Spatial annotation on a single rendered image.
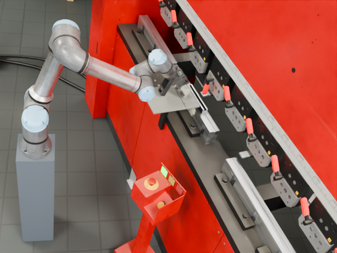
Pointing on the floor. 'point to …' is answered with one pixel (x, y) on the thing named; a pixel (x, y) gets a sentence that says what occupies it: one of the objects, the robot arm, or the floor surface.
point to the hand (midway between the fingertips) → (182, 94)
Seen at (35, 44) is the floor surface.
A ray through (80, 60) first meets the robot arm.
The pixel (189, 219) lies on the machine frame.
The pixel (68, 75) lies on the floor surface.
